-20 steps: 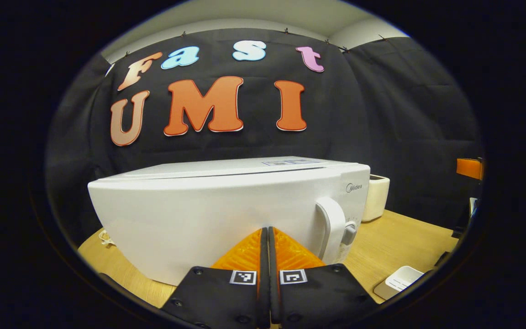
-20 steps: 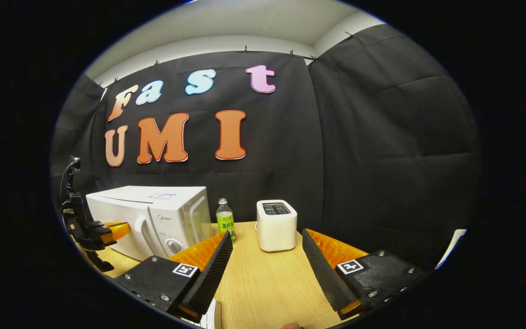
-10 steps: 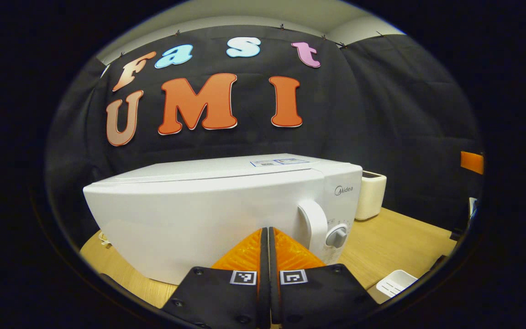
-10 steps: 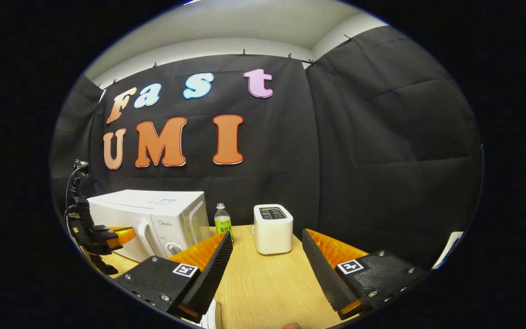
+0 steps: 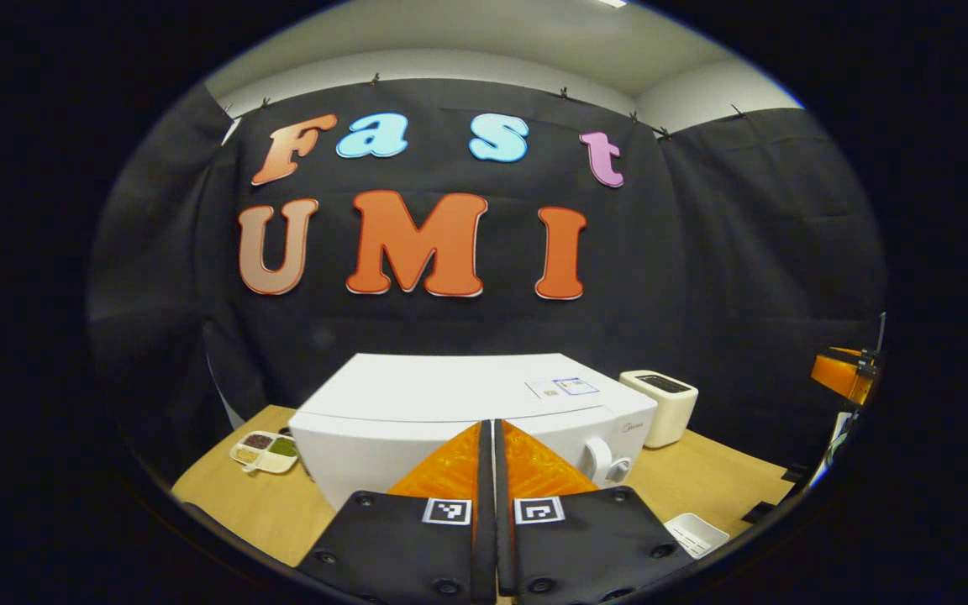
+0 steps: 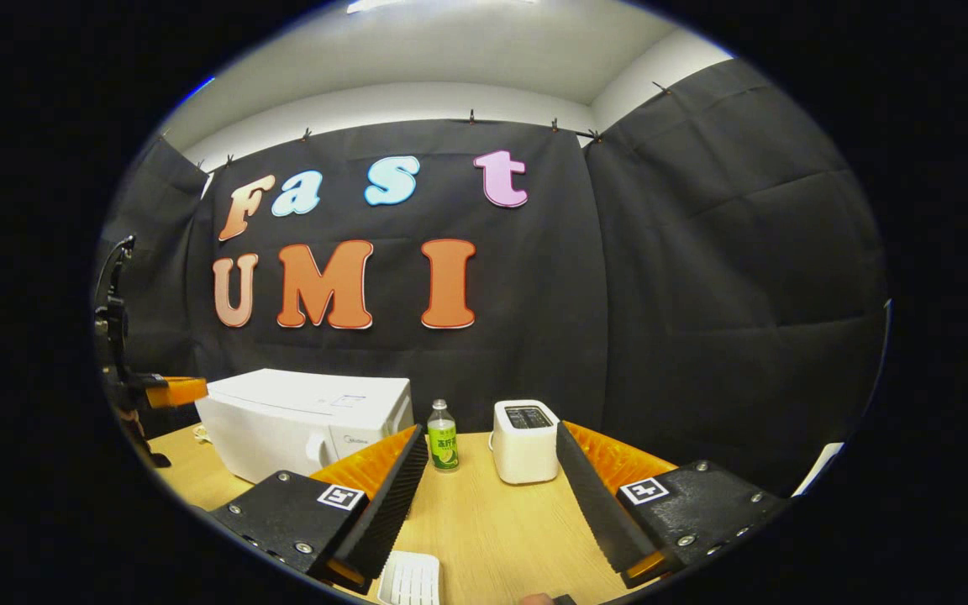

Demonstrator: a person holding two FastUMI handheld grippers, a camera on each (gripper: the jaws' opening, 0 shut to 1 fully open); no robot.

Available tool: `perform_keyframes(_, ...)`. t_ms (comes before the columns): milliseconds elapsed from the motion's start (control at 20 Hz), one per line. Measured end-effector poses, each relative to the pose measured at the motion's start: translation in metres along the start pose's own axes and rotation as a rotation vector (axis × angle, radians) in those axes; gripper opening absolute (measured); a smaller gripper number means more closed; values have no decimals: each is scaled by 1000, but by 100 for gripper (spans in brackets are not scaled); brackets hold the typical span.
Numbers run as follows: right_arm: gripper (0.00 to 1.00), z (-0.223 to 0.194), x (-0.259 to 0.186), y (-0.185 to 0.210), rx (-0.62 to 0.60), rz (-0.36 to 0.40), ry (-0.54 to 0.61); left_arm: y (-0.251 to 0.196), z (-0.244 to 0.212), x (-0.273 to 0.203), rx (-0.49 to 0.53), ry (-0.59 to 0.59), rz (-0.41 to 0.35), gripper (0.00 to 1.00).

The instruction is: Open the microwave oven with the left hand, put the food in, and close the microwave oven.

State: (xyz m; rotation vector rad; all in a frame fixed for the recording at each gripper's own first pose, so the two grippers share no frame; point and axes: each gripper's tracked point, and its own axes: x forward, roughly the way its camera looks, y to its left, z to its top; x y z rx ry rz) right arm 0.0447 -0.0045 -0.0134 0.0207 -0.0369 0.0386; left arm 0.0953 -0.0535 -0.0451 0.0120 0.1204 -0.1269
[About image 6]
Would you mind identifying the white ridged tray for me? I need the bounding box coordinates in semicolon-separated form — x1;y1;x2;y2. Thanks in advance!
377;550;441;605

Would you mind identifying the white board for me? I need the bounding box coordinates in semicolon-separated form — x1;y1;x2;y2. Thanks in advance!
791;442;846;497

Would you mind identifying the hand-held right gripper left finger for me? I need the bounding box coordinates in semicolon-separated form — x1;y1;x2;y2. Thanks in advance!
209;423;430;595

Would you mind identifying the white toaster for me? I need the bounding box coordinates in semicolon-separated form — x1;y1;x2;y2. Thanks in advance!
491;399;560;486

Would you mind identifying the green label drink bottle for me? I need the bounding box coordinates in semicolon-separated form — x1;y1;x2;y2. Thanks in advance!
427;399;460;471

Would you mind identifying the white microwave oven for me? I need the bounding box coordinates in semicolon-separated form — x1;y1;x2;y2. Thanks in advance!
196;368;415;484

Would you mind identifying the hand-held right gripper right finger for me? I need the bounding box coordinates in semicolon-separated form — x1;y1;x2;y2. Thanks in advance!
555;420;790;589

